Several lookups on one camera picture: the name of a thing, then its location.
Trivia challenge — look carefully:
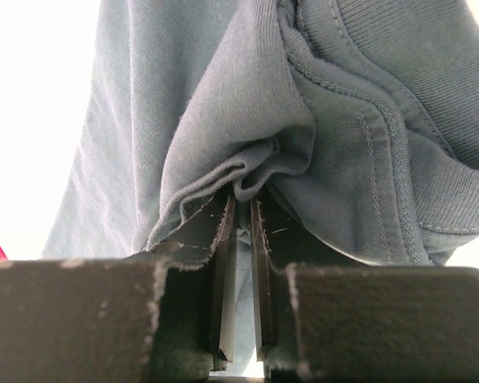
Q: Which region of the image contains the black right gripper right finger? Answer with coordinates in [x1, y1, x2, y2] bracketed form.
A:
[251, 191, 479, 382]

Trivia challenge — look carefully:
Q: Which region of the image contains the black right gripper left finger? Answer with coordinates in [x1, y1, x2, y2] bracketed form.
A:
[0, 191, 236, 382]

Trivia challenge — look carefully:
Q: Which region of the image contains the grey blue t shirt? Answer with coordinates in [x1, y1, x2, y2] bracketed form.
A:
[39, 0, 479, 360]

